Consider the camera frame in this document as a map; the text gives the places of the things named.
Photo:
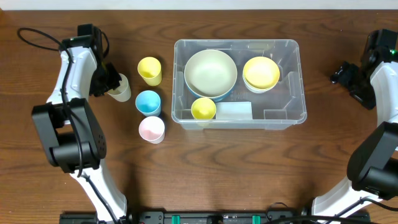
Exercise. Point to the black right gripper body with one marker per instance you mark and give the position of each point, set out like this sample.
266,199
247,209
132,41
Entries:
347,76

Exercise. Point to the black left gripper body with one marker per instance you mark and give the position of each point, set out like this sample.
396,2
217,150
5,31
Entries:
109,79

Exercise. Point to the white plastic cup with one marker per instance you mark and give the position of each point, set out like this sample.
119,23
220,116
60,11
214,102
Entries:
123,92

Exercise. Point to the yellow cup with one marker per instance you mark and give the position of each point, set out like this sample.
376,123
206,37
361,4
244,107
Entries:
203,108
149,68

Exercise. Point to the light blue plastic cup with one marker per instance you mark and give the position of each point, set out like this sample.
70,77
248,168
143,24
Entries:
148,103

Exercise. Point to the yellow small bowl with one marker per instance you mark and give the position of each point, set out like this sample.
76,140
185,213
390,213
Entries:
261,73

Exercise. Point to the white small bowl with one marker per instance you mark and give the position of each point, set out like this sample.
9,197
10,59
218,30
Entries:
256,90

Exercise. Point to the beige large bowl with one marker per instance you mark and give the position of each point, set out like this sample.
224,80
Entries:
209,68

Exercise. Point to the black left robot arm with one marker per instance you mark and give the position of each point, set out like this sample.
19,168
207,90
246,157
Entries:
68,129

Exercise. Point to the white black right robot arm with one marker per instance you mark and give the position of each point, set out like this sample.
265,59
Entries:
372,171

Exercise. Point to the pink plastic cup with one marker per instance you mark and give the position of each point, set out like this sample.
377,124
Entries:
152,129

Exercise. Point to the clear plastic storage bin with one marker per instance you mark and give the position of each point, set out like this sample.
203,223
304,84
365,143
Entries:
276,109

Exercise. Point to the dark teal large bowl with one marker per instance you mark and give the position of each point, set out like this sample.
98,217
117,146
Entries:
215,93

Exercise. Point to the white label sticker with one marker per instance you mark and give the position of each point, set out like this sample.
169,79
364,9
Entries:
234,110

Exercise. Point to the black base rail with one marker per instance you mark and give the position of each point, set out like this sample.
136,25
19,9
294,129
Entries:
159,217

